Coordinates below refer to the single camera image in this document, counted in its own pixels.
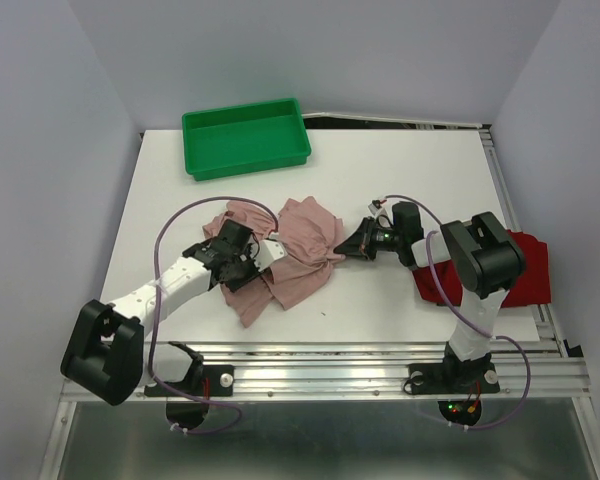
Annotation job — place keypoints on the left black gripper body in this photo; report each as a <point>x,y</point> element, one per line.
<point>244,269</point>

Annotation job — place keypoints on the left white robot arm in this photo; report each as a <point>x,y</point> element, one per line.
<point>113,348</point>

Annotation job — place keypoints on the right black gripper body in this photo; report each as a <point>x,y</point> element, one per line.
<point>385,239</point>

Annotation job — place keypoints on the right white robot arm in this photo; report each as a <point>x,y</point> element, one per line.
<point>488,263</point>

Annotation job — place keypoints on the green plastic tray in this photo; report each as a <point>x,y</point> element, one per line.
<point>244,139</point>

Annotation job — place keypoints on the red folded skirt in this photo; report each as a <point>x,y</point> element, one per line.
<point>531,288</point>

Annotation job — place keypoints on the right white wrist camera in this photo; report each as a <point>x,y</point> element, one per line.
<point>379,213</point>

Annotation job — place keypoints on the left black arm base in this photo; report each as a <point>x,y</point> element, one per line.
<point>179,372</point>

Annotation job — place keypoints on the pink skirt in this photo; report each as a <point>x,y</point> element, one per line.
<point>309,233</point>

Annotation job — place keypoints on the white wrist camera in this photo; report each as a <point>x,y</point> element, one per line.
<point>379,213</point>
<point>267,253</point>

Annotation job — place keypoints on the aluminium frame rail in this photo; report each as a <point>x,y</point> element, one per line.
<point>341,411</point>

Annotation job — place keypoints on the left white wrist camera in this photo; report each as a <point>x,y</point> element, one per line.
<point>267,253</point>

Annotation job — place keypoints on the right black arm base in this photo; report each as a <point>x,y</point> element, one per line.
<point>460,384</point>

